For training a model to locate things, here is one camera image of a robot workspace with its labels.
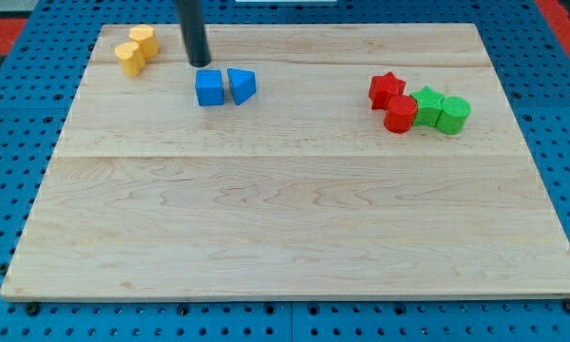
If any red star block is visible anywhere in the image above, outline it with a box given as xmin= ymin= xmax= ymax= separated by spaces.
xmin=369 ymin=71 xmax=407 ymax=110

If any green star block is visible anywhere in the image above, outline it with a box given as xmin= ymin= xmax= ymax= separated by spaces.
xmin=410 ymin=85 xmax=445 ymax=127

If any wooden board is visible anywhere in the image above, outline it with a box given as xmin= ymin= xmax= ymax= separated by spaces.
xmin=1 ymin=24 xmax=570 ymax=303

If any blue triangle block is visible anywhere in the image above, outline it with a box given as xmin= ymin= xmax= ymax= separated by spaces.
xmin=227 ymin=68 xmax=257 ymax=105

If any blue cube block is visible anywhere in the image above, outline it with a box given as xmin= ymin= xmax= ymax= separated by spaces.
xmin=195 ymin=70 xmax=224 ymax=106

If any red cylinder block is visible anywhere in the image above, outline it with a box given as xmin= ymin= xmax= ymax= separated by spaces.
xmin=383 ymin=95 xmax=418 ymax=134

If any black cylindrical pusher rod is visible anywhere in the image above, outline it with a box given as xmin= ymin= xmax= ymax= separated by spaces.
xmin=175 ymin=0 xmax=211 ymax=67

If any green cylinder block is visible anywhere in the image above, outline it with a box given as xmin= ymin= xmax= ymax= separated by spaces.
xmin=435 ymin=96 xmax=471 ymax=135

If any yellow heart block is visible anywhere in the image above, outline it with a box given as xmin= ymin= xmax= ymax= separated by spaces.
xmin=114 ymin=42 xmax=145 ymax=77

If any yellow hexagon block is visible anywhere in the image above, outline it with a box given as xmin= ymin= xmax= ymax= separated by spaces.
xmin=129 ymin=24 xmax=160 ymax=59

